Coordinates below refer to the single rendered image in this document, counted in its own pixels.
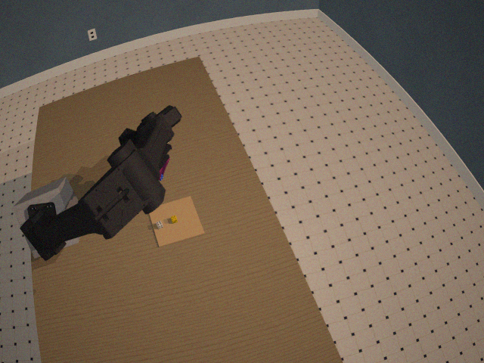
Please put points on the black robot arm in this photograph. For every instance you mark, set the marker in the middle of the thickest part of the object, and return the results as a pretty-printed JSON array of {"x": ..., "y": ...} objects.
[{"x": 102, "y": 209}]

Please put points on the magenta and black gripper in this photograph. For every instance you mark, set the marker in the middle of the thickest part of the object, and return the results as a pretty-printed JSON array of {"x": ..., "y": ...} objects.
[{"x": 164, "y": 159}]

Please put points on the orange mat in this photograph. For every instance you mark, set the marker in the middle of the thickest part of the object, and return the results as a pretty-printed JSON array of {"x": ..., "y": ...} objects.
[{"x": 188, "y": 224}]

